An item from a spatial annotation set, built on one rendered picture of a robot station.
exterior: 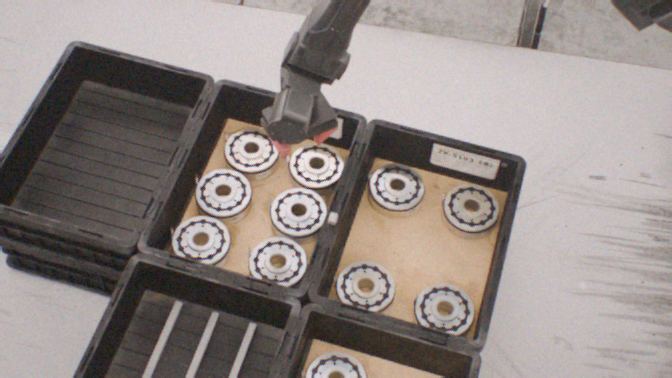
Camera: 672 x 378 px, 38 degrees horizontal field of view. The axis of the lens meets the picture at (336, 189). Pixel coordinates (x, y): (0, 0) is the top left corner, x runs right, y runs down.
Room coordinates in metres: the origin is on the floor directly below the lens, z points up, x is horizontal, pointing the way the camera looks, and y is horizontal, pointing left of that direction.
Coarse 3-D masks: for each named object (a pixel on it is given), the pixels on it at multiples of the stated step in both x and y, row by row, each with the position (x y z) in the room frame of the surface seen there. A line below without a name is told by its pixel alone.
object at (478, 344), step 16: (368, 128) 1.08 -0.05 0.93; (400, 128) 1.09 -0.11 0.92; (416, 128) 1.09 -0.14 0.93; (368, 144) 1.05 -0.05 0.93; (448, 144) 1.06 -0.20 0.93; (464, 144) 1.06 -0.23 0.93; (512, 160) 1.04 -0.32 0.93; (352, 176) 0.97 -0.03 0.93; (512, 192) 0.96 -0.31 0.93; (512, 208) 0.93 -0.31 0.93; (336, 224) 0.87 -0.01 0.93; (512, 224) 0.90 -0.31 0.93; (320, 256) 0.80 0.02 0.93; (320, 272) 0.77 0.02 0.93; (496, 272) 0.80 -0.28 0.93; (496, 288) 0.77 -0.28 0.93; (320, 304) 0.72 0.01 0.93; (336, 304) 0.72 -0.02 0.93; (384, 320) 0.69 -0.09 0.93; (400, 320) 0.70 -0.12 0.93; (432, 336) 0.67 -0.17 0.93; (448, 336) 0.68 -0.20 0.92; (480, 336) 0.68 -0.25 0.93; (480, 352) 0.66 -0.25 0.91
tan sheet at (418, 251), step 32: (384, 160) 1.08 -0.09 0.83; (384, 224) 0.94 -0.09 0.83; (416, 224) 0.94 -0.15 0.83; (352, 256) 0.87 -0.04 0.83; (384, 256) 0.87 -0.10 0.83; (416, 256) 0.88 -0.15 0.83; (448, 256) 0.88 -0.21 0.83; (480, 256) 0.89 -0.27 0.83; (416, 288) 0.81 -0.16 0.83; (480, 288) 0.82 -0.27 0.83
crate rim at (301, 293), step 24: (216, 96) 1.13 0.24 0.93; (264, 96) 1.14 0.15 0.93; (360, 120) 1.10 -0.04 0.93; (192, 144) 1.01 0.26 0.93; (168, 192) 0.91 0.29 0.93; (336, 192) 0.94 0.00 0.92; (144, 240) 0.81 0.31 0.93; (192, 264) 0.77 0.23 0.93; (312, 264) 0.79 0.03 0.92; (264, 288) 0.74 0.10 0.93; (288, 288) 0.74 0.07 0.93
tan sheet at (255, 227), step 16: (224, 128) 1.13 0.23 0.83; (240, 128) 1.13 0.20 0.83; (224, 144) 1.09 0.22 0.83; (304, 144) 1.11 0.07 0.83; (224, 160) 1.05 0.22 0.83; (272, 176) 1.03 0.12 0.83; (288, 176) 1.03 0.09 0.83; (256, 192) 0.99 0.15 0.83; (272, 192) 0.99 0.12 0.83; (192, 208) 0.94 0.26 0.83; (256, 208) 0.95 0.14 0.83; (240, 224) 0.92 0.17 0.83; (256, 224) 0.92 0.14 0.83; (240, 240) 0.88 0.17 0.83; (256, 240) 0.88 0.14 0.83; (240, 256) 0.85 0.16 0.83; (240, 272) 0.82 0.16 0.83
